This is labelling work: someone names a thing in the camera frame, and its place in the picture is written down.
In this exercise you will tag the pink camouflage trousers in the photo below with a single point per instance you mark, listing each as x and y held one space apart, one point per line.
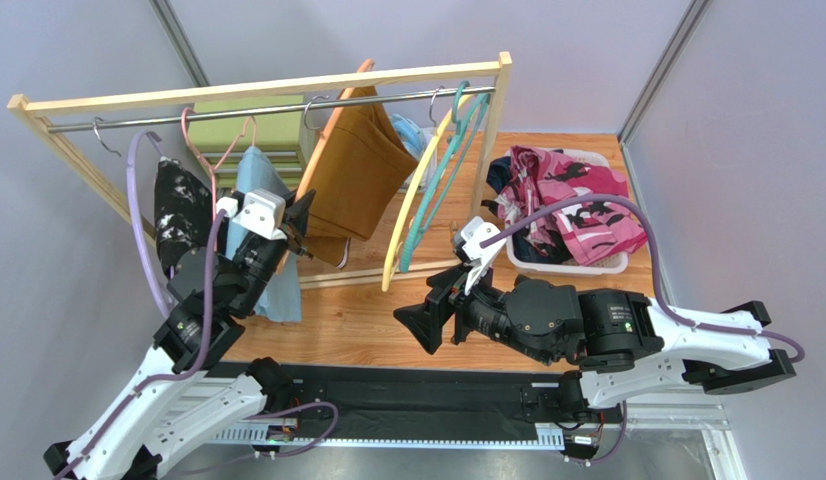
591 231

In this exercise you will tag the pink clothes hanger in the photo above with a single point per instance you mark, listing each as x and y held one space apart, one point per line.
209 167

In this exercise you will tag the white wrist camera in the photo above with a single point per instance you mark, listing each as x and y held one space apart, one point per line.
477 244
258 211

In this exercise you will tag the teal clothes hanger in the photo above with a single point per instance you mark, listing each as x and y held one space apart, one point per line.
440 173

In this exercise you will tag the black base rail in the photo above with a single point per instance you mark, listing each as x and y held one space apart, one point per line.
418 408

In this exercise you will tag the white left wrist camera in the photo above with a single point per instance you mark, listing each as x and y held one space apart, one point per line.
258 211

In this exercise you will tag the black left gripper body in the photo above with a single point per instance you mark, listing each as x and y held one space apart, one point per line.
295 241

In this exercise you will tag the black white patterned trousers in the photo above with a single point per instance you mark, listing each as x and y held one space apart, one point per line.
182 213

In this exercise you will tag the steel hanging rod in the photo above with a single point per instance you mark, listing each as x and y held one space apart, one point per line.
271 110

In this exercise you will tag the yellow clothes hanger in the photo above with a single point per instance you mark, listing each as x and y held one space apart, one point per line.
413 193

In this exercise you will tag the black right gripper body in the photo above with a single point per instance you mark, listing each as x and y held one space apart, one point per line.
442 309

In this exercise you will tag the green box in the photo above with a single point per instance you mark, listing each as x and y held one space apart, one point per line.
283 138

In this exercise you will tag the light blue trousers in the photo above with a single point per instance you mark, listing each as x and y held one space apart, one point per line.
280 301

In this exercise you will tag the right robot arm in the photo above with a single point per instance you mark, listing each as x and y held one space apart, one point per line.
619 344

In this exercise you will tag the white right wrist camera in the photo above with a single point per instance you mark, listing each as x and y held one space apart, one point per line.
477 244

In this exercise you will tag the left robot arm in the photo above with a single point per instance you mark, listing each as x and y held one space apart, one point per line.
217 280

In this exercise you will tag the dark blue jeans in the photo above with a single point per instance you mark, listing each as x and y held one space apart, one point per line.
557 253

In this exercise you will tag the white plastic laundry basket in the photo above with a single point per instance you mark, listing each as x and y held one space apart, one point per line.
611 265

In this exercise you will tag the brown trousers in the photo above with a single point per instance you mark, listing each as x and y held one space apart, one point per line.
392 165

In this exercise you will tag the wooden clothes rack frame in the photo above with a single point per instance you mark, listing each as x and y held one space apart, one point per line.
34 115

